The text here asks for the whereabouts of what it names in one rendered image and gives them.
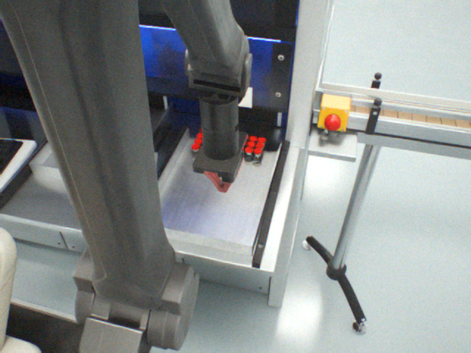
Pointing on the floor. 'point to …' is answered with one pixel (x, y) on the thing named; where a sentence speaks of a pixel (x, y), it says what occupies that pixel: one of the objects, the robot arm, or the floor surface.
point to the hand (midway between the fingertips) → (222, 187)
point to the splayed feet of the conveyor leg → (339, 282)
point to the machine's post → (299, 121)
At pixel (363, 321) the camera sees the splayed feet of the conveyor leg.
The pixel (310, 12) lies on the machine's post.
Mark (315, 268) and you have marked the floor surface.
